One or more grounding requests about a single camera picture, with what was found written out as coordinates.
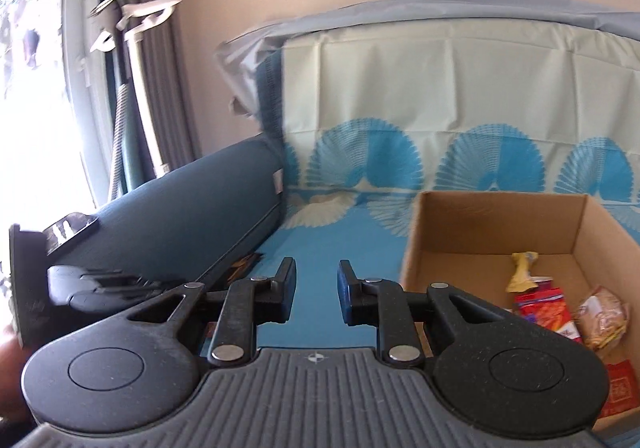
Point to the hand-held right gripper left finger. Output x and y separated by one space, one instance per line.
286 293

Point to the teal curtain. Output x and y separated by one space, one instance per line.
132 147

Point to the long beige cracker packet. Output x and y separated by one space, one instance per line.
602 318

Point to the square red snack packet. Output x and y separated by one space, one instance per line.
620 390

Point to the long red snack packet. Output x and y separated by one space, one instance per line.
547 310

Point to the grey ribbed pole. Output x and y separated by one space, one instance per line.
120 142

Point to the white metal rack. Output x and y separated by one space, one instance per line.
125 22

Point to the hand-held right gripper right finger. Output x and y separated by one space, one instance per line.
346 298

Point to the fan-printed blue blanket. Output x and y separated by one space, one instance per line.
350 92

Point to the cardboard box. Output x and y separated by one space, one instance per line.
490 223

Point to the person's left hand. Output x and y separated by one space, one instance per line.
12 378

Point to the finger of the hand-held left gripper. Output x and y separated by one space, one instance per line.
110 300
75 278

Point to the yellow snack packet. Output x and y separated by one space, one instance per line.
522 273

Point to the grey curtain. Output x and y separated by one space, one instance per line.
165 52

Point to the white sofa tag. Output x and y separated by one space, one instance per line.
277 182

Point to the blue sofa backrest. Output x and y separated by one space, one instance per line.
270 97

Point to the pale crumpled cover sheet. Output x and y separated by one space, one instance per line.
400 10

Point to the window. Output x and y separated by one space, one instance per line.
35 127

